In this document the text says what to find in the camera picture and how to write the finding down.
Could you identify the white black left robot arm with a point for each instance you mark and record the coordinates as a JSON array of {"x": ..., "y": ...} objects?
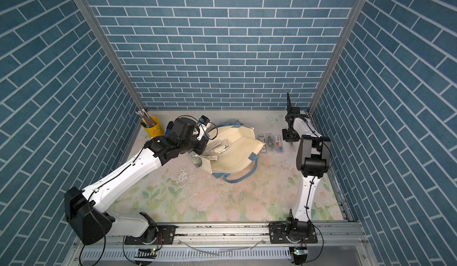
[{"x": 87, "y": 209}]

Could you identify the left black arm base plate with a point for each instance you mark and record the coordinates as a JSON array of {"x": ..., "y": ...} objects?
[{"x": 159, "y": 235}]

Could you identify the cream canvas tote bag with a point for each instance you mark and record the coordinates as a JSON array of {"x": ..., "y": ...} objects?
[{"x": 237, "y": 163}]

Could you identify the yellow pencil cup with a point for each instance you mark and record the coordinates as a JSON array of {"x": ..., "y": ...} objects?
[{"x": 153, "y": 127}]

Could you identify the coloured pencils bundle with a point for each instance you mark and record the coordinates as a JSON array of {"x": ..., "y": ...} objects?
[{"x": 145, "y": 118}]

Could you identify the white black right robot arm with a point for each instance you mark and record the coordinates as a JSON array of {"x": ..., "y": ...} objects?
[{"x": 312, "y": 160}]

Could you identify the clear compass case gold label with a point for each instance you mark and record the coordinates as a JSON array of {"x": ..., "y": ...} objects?
[{"x": 261, "y": 138}]

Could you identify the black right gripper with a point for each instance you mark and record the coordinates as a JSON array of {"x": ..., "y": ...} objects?
[{"x": 285, "y": 137}]

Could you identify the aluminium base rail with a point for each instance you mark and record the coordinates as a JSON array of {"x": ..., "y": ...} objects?
[{"x": 339, "y": 243}]

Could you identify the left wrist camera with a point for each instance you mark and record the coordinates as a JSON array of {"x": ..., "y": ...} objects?
[{"x": 202, "y": 126}]

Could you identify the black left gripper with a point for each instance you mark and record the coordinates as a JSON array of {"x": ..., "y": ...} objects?
[{"x": 202, "y": 143}]

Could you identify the clear compass case blue insert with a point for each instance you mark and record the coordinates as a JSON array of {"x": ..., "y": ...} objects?
[{"x": 278, "y": 144}]

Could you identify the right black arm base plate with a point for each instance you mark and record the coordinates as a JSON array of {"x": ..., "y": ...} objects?
[{"x": 297, "y": 232}]

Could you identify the clear compass set case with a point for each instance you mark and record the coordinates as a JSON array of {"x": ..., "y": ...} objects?
[{"x": 270, "y": 143}]

